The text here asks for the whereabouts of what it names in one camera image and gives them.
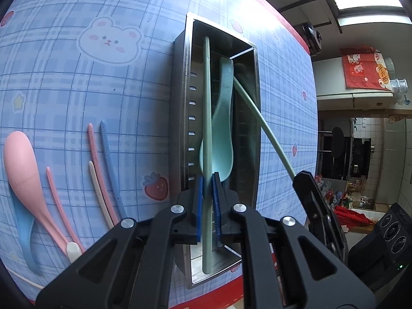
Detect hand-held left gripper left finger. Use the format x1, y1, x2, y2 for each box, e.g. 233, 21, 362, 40
36, 175, 205, 309

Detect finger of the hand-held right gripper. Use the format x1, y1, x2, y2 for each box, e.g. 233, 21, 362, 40
292, 170, 349, 265

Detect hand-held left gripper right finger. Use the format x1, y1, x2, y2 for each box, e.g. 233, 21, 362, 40
211, 173, 378, 309

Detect white spoon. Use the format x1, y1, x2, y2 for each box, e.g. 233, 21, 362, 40
66, 241, 83, 263

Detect beige chopstick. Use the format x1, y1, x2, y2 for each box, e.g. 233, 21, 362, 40
8, 268, 45, 290
88, 160, 115, 230

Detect green chopstick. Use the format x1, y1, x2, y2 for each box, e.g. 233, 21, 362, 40
232, 76, 296, 181
202, 36, 215, 276

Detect blue chopstick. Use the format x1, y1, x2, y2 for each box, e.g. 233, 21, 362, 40
99, 120, 128, 221

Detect metal utensil tray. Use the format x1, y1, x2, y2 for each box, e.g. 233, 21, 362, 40
169, 12, 261, 291

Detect green spoon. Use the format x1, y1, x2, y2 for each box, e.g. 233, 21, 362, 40
199, 56, 236, 181

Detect blue spoon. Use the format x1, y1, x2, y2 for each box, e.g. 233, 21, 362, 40
9, 193, 43, 276

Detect pink spoon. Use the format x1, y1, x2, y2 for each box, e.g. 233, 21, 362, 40
3, 131, 70, 246

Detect red folded cloth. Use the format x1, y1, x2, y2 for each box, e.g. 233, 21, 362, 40
334, 204, 374, 230

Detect black round chair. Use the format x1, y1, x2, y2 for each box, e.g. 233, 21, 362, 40
319, 127, 346, 160

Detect white refrigerator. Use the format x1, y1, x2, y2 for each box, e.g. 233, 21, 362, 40
317, 91, 412, 111

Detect red printed cloth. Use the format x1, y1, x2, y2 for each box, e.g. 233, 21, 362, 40
340, 47, 392, 90

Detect clear plastic containers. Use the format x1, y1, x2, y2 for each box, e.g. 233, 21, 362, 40
385, 57, 412, 105

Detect rice cooker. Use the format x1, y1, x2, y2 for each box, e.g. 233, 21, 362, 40
301, 22, 323, 54

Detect blue plaid tablecloth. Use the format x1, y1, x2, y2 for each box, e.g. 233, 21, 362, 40
0, 0, 320, 309

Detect black metal rack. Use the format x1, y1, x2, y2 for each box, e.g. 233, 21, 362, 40
279, 0, 333, 33

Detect window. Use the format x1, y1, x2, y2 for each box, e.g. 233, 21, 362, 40
335, 5, 412, 24

